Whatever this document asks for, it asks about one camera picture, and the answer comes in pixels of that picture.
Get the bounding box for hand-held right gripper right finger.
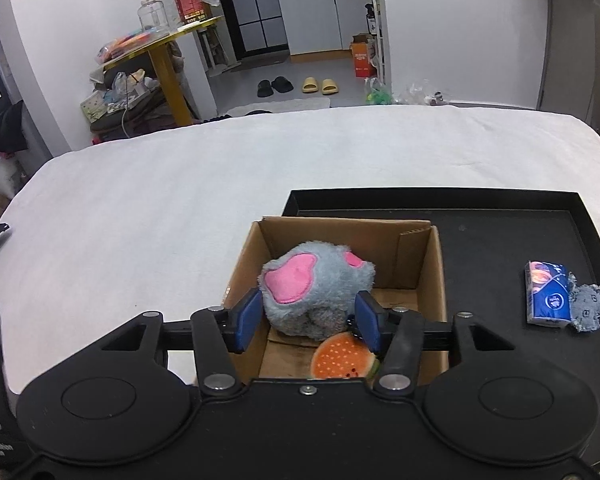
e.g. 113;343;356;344
355;290;516;399

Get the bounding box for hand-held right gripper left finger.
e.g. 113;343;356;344
100;287;264;398

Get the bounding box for orange burger plush toy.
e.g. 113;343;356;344
311;332;382;380

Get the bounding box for brown cardboard box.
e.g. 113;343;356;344
222;216;449;387

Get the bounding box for grey plush toy pink patches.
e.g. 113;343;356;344
258;241;377;339

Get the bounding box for black tray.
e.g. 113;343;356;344
282;189;600;473

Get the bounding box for dark clothing heap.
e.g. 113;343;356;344
0;100;31;161

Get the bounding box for blue tissue packet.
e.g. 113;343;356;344
524;260;574;330

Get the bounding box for clutter pile under table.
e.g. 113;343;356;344
79;67;181;143

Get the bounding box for white floor mat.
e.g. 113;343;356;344
224;96;332;118

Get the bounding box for small grey plush toy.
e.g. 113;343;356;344
567;272;600;335

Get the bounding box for green plastic bag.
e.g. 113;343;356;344
363;77;393;107

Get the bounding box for clear crumpled plastic bag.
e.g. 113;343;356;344
392;80;451;107

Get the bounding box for colourful packets pile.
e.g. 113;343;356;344
97;30;173;63

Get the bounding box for yellow table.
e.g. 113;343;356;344
101;15;226;128

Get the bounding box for orange carton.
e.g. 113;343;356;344
350;41;376;79

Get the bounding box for clear glass jar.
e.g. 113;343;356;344
138;0;169;32

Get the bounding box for white shelf rack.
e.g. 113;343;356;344
371;0;387;91

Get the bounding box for red box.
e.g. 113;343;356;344
173;0;207;26

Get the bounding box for white kitchen cabinet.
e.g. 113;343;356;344
276;0;381;57

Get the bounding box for black grid glass door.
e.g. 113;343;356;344
214;0;290;63

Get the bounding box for grey door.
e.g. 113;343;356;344
534;0;600;111

